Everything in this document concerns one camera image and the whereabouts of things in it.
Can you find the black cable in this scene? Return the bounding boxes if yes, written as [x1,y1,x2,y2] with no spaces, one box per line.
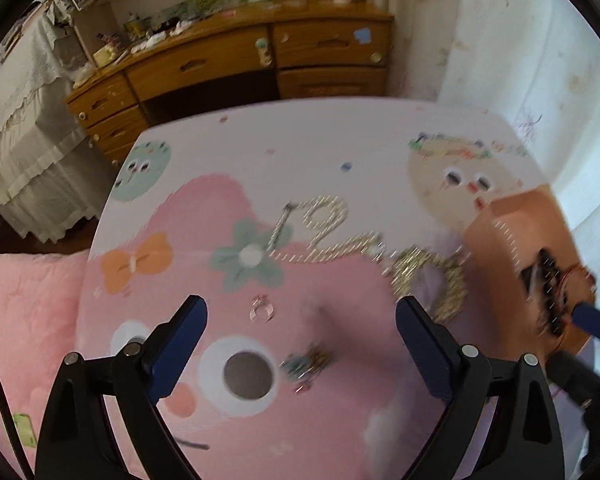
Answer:
[0,335,35,480]

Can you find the white lace bedspread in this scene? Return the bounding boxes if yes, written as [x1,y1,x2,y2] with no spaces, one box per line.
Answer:
[0,10,117,245]

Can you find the wooden desk with drawers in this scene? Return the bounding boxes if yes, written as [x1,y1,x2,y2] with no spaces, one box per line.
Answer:
[64,0,396,167]

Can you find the pink quilted blanket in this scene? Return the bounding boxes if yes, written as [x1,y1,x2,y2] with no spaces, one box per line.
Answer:
[0,252,148,480]

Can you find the yellow small box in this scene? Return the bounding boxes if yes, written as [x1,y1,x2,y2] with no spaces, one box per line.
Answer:
[92,44,119,67]

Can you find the white floral curtain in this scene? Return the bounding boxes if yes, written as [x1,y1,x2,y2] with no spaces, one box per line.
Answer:
[386,0,600,281]

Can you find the small ring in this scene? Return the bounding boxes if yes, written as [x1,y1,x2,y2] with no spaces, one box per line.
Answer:
[250,294,277,322]

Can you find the black beaded bracelet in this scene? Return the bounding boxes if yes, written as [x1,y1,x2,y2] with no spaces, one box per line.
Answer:
[520,247,568,338]

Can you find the green tag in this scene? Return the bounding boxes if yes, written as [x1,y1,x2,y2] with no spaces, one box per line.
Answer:
[11,412,37,447]

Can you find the cartoon printed pink tablecloth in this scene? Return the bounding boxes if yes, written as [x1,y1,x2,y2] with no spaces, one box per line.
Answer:
[75,97,600,480]

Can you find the orange cardboard box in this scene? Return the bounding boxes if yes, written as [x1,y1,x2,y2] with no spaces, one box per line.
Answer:
[462,185,599,361]

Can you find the gold chain necklace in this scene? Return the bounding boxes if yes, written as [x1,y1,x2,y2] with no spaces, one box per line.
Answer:
[267,196,397,264]

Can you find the gold glitter bangle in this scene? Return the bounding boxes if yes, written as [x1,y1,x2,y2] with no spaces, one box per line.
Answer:
[387,246,468,324]

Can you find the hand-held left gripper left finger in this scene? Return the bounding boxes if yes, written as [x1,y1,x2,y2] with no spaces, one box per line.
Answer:
[34,295,208,480]

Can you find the small mixed jewelry cluster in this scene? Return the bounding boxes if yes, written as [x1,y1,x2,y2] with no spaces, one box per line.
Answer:
[280,346,334,394]

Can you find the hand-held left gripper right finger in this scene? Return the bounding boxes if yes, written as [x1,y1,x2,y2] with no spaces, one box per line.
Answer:
[396,296,566,480]

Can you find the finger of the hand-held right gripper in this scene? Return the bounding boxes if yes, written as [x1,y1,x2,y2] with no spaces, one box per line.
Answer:
[571,303,600,349]

